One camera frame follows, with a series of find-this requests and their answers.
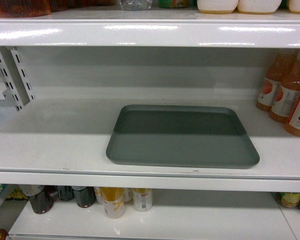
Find grey rectangular serving tray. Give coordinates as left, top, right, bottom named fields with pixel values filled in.
left=106, top=104, right=260, bottom=169

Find white labelled drink bottle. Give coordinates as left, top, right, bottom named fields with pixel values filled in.
left=132, top=188, right=153, bottom=212

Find orange white drink bottle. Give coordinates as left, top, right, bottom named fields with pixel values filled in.
left=100, top=187, right=125, bottom=219

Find white upper shelf board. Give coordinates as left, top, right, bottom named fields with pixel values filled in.
left=0, top=6, right=300, bottom=49

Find white shelf board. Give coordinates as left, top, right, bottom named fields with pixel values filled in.
left=0, top=6, right=300, bottom=49
left=9, top=199, right=300, bottom=240
left=0, top=99, right=300, bottom=192

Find white middle shelf board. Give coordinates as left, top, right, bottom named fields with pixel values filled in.
left=0, top=99, right=300, bottom=192

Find dark tea bottle right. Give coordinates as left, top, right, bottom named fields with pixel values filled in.
left=71, top=186, right=96, bottom=208

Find dark tea bottle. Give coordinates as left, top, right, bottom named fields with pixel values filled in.
left=71, top=186, right=96, bottom=208
left=56, top=185, right=74, bottom=201
left=18, top=184, right=54, bottom=214

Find dark tea bottle middle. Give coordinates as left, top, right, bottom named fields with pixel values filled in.
left=56, top=185, right=74, bottom=201

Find clear water bottle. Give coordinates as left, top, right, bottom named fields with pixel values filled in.
left=120, top=0, right=153, bottom=11

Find white cup left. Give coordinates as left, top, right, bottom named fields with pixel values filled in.
left=197, top=0, right=239, bottom=14

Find peach juice bottle rear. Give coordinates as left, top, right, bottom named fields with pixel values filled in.
left=255, top=48, right=299, bottom=112

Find dark tea bottle left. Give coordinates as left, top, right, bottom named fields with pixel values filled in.
left=18, top=184, right=54, bottom=214

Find white lower shelf board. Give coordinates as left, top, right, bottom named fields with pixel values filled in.
left=9, top=199, right=300, bottom=240

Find white cup middle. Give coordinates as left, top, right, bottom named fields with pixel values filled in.
left=237, top=0, right=282, bottom=15

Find peach juice bottle middle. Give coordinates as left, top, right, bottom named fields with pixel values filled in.
left=269, top=52, right=300, bottom=123

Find white slotted shelf upright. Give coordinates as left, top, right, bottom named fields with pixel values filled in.
left=0, top=46, right=34, bottom=111

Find brown snack package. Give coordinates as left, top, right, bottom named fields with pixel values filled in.
left=0, top=0, right=51, bottom=18

